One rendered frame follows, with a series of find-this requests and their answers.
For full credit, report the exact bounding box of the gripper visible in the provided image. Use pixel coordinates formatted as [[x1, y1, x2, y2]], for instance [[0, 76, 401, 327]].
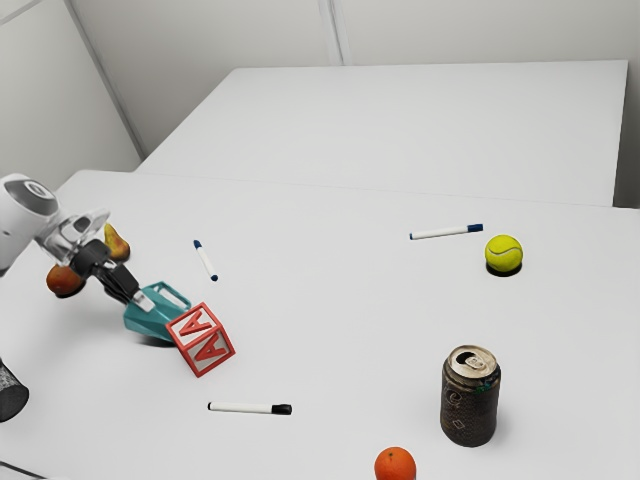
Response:
[[69, 238, 157, 315]]

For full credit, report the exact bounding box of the teal faceted mug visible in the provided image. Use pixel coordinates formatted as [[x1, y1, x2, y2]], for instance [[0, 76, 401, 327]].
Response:
[[122, 280, 193, 344]]

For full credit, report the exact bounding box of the yellow-red pear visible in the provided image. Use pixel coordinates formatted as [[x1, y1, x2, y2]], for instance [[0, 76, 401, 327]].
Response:
[[102, 222, 132, 263]]

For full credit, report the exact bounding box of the red apple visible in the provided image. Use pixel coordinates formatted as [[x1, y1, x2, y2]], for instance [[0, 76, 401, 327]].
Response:
[[45, 264, 87, 298]]

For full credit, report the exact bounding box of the white marker blue cap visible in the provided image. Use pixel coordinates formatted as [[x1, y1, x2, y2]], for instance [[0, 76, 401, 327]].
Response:
[[192, 239, 220, 283], [408, 223, 485, 242]]

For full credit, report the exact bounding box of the red letter block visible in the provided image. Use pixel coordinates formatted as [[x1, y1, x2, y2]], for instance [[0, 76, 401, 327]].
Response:
[[164, 301, 237, 379]]

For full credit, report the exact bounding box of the black mesh pen holder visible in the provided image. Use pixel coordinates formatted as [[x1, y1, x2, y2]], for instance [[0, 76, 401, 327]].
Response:
[[0, 356, 31, 424]]

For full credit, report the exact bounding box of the white marker black cap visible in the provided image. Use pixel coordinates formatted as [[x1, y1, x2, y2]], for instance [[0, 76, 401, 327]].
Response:
[[207, 400, 294, 417]]

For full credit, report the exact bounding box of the orange fruit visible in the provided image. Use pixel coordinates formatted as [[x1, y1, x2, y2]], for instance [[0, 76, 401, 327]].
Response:
[[373, 446, 418, 480]]

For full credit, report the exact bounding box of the dark brown drink can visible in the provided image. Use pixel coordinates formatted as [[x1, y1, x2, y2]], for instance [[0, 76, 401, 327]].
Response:
[[439, 343, 503, 449]]

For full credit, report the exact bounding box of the yellow tennis ball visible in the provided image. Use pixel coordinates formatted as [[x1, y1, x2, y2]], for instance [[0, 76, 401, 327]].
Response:
[[483, 234, 525, 274]]

